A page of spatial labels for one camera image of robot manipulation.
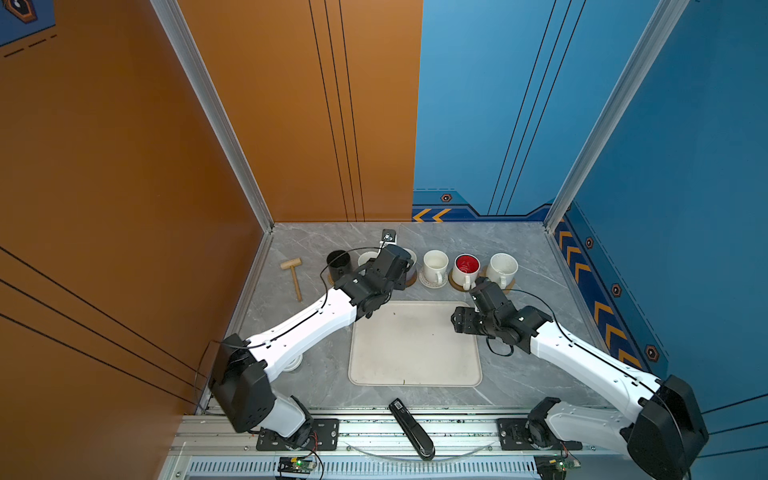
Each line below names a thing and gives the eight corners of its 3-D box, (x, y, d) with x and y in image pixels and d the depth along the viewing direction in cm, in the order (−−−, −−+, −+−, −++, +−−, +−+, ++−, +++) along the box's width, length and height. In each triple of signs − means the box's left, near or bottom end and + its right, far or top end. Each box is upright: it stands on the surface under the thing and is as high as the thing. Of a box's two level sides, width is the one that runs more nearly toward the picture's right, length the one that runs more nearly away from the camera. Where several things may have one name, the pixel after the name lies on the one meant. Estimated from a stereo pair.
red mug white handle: (452, 290, 103) (457, 274, 96) (449, 269, 109) (453, 253, 101) (477, 290, 103) (483, 274, 96) (472, 269, 109) (478, 253, 101)
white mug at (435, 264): (423, 293, 101) (426, 275, 93) (421, 269, 108) (424, 249, 99) (446, 293, 101) (451, 275, 93) (443, 269, 108) (447, 249, 99)
